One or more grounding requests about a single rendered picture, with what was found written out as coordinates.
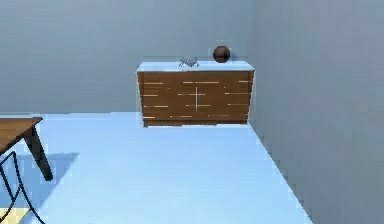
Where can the brown basketball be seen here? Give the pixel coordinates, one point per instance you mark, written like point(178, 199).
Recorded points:
point(221, 54)

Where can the brown wooden sideboard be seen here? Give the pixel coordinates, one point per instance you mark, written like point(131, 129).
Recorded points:
point(196, 96)

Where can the brown wooden table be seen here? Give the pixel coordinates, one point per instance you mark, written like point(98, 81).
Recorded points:
point(13, 130)

